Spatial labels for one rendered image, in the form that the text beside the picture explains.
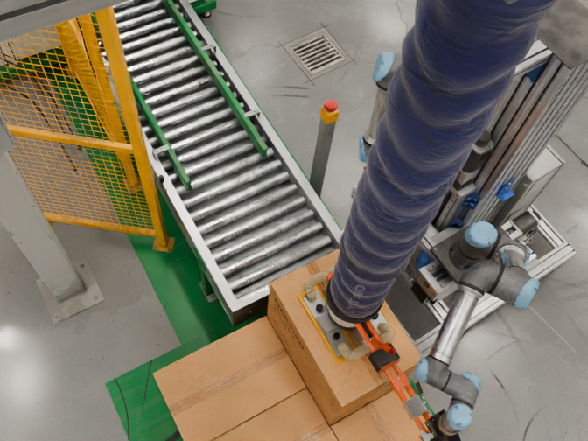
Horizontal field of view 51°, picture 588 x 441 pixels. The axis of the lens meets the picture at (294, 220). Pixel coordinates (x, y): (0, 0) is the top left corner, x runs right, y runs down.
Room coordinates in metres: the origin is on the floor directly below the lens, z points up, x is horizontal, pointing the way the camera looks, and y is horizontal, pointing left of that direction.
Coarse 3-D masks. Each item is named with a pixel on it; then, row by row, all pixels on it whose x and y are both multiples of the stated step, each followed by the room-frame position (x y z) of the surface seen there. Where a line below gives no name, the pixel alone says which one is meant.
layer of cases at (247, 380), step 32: (256, 320) 1.01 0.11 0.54; (224, 352) 0.83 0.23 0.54; (256, 352) 0.86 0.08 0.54; (160, 384) 0.64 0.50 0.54; (192, 384) 0.66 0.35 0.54; (224, 384) 0.68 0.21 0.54; (256, 384) 0.70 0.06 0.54; (288, 384) 0.73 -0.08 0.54; (192, 416) 0.52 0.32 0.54; (224, 416) 0.54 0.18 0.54; (256, 416) 0.56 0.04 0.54; (288, 416) 0.58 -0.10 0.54; (320, 416) 0.60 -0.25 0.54; (352, 416) 0.62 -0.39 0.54; (384, 416) 0.64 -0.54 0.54
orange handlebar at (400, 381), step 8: (328, 280) 1.04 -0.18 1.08; (368, 320) 0.89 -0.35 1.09; (360, 328) 0.85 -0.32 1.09; (368, 328) 0.86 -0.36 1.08; (376, 336) 0.83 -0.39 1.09; (368, 344) 0.79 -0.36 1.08; (392, 376) 0.68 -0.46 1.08; (400, 376) 0.68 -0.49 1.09; (392, 384) 0.65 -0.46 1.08; (400, 384) 0.65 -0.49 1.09; (408, 384) 0.65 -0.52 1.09; (400, 392) 0.62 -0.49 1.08; (408, 392) 0.63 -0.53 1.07; (424, 416) 0.55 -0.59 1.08; (416, 424) 0.51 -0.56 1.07
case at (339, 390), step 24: (312, 264) 1.16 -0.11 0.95; (288, 288) 1.03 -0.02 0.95; (288, 312) 0.92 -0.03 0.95; (384, 312) 0.99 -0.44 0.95; (288, 336) 0.89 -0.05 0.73; (312, 336) 0.84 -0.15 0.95; (312, 360) 0.74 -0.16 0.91; (360, 360) 0.76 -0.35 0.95; (408, 360) 0.79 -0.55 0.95; (312, 384) 0.71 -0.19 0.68; (336, 384) 0.65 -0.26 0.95; (360, 384) 0.67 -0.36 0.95; (384, 384) 0.69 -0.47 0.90; (336, 408) 0.58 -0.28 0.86
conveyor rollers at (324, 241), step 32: (160, 0) 3.04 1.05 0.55; (96, 32) 2.69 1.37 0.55; (128, 32) 2.72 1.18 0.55; (160, 32) 2.76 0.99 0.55; (192, 64) 2.58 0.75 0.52; (160, 96) 2.27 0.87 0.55; (192, 96) 2.30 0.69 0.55; (192, 128) 2.09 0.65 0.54; (224, 128) 2.12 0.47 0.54; (256, 128) 2.15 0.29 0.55; (224, 160) 1.91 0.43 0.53; (256, 160) 1.94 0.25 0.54; (256, 192) 1.73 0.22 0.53; (288, 192) 1.75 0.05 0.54; (224, 224) 1.51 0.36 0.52; (256, 224) 1.53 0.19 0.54; (288, 224) 1.56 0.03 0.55; (320, 224) 1.58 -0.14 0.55; (224, 256) 1.32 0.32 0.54; (256, 256) 1.35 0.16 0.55; (288, 256) 1.37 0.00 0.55; (320, 256) 1.40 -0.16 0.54; (256, 288) 1.18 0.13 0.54
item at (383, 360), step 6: (378, 348) 0.77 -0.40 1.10; (372, 354) 0.75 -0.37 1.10; (378, 354) 0.75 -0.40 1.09; (384, 354) 0.76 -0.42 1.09; (390, 354) 0.76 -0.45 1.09; (396, 354) 0.76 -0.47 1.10; (372, 360) 0.73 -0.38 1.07; (378, 360) 0.73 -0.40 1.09; (384, 360) 0.73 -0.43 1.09; (390, 360) 0.74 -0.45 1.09; (396, 360) 0.74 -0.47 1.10; (378, 366) 0.71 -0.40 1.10; (384, 366) 0.71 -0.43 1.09; (390, 366) 0.72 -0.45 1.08
